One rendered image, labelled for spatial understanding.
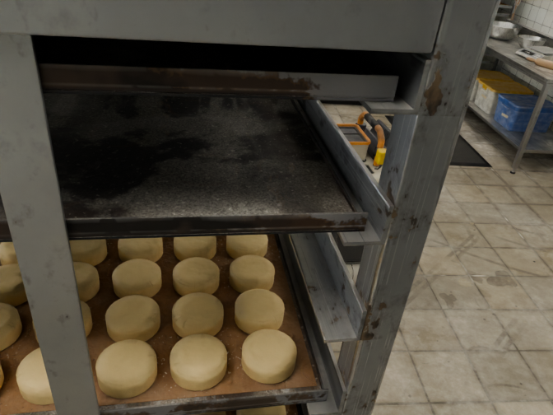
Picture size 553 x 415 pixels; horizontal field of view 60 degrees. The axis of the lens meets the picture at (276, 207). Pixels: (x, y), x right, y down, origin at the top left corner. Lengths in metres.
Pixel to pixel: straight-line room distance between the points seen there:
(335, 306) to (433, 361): 2.25
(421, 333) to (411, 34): 2.53
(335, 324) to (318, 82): 0.19
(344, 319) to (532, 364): 2.51
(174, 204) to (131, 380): 0.17
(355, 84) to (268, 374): 0.26
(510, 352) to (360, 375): 2.48
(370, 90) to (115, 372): 0.30
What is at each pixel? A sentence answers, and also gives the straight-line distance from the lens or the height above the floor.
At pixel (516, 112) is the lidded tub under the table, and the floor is 0.42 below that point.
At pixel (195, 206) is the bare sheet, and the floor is 1.67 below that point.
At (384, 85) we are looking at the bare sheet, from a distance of 0.28.
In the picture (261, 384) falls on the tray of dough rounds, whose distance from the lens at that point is 0.45.
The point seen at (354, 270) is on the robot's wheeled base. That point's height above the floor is 0.27.
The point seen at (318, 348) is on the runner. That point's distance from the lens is 0.48.
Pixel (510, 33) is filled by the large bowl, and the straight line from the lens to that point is 5.80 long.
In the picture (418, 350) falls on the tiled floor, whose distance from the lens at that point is 2.65.
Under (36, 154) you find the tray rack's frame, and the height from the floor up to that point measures 1.73.
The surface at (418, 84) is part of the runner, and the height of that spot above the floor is 1.77.
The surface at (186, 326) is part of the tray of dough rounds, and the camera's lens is 0.47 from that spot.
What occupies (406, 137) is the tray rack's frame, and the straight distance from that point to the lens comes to 0.29.
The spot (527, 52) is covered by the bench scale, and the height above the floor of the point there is 0.93.
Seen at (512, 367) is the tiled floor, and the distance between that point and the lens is 2.79.
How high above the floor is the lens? 1.85
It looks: 32 degrees down
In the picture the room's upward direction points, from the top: 6 degrees clockwise
